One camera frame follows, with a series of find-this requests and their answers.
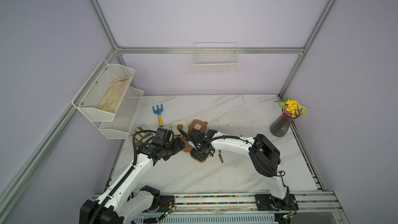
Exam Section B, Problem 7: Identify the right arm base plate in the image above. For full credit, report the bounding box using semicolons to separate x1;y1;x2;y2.
255;193;299;212

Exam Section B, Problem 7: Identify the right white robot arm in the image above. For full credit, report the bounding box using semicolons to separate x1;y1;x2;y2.
178;129;290;202

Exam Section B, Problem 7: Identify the green beige glove on table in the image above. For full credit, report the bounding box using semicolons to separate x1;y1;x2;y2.
132;124;154;148

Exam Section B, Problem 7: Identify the white wire wall basket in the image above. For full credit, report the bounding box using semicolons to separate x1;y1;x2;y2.
193;42;240;76

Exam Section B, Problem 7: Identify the small brown clipper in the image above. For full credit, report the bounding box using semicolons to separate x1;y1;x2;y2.
218;150;224;163

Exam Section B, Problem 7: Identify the brown case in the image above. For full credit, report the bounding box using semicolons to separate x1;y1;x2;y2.
188;119;208;133
181;136;210;163

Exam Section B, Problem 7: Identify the white mesh upper shelf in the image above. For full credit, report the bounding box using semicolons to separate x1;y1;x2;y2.
72;60;135;122

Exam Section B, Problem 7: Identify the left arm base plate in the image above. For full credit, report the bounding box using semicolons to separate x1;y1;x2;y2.
144;195;175;213

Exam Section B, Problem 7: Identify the cream nail clipper case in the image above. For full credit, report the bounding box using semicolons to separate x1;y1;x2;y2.
171;120;189;136

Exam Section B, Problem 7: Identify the white mesh shelf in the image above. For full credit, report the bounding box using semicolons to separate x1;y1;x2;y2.
98;87;144;140
72;60;135;122

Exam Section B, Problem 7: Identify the white mesh lower shelf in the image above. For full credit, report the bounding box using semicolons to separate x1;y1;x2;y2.
98;87;144;140

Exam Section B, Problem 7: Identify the blue yellow toy rake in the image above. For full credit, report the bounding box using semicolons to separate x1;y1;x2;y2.
152;104;163;128

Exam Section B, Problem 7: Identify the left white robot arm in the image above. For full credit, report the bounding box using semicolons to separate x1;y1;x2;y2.
79;128;185;224

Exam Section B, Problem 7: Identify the aluminium frame rail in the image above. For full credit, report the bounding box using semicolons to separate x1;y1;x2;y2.
118;47;305;54

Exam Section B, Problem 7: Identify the yellow flower bouquet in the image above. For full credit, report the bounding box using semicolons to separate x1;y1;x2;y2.
275;97;308;119

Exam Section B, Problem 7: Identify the beige cloth glove in shelf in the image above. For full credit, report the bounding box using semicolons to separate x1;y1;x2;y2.
97;75;133;114

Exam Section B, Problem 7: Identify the dark glass vase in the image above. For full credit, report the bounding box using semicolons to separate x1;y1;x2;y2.
269;114;293;138

